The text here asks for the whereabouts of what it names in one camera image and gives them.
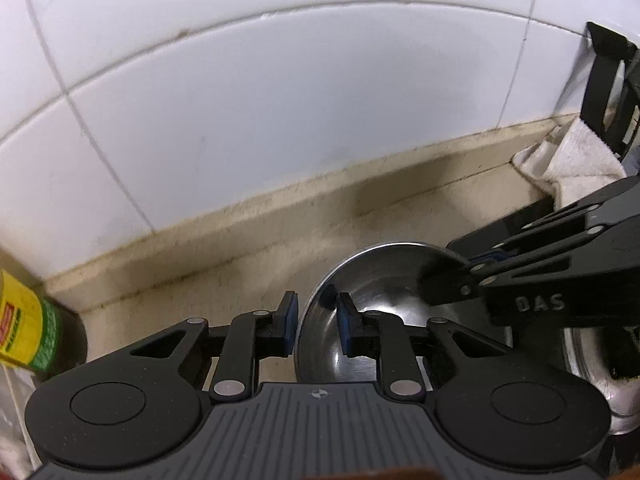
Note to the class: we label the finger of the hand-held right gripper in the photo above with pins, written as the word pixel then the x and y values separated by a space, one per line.
pixel 450 282
pixel 550 227

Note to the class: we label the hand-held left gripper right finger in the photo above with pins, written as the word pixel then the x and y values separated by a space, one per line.
pixel 345 327

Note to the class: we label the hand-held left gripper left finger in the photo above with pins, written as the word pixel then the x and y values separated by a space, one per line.
pixel 289 321

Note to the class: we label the large steel bowl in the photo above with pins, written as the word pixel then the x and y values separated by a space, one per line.
pixel 385 280

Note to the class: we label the black glass cooktop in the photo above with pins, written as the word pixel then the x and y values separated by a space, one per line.
pixel 500 230

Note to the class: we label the white towel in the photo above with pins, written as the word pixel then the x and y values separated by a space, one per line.
pixel 580 160

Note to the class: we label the black metal rack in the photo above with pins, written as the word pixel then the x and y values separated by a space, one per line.
pixel 597 85

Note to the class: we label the yellow label sauce bottle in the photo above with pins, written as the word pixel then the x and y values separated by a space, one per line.
pixel 25 320

